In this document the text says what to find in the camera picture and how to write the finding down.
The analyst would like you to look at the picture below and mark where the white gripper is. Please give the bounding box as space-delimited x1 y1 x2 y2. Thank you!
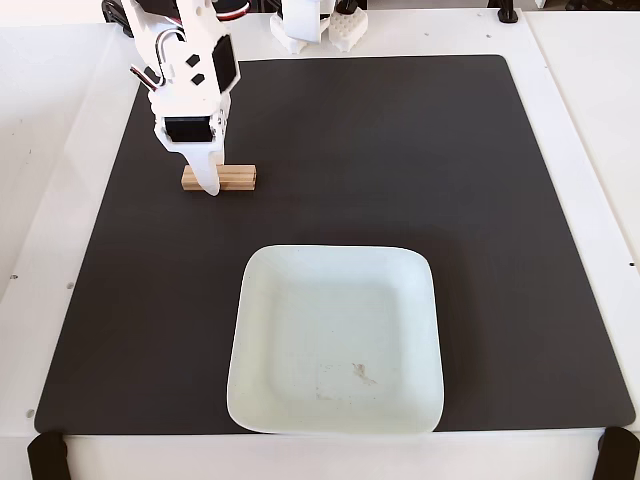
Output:
148 0 242 198

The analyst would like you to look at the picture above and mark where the grooved wooden block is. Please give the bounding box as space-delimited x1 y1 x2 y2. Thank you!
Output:
179 164 259 193

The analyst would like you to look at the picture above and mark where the white studded robot base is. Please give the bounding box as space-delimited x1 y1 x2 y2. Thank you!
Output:
269 9 370 54

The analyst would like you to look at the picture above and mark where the white square plate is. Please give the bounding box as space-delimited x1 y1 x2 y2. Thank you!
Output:
226 243 446 438

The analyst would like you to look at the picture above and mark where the black rectangular mat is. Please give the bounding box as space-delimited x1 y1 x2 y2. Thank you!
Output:
33 54 636 435

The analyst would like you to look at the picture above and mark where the red black white servo cable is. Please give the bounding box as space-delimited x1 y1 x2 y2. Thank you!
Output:
129 28 187 94

